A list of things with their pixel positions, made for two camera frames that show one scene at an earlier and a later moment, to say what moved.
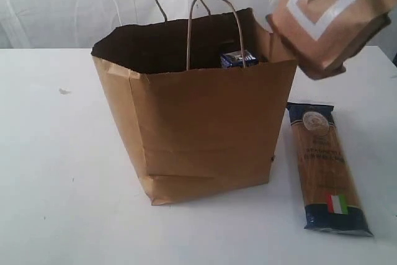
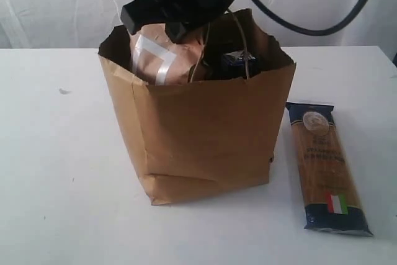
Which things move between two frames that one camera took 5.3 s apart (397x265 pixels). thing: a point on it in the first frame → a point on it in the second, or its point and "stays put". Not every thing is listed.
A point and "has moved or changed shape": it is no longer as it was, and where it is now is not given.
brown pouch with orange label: [327, 15] → [158, 60]
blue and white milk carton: [242, 58] has moved or changed shape
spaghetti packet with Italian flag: [332, 200] stays put
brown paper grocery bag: [201, 99] stays put
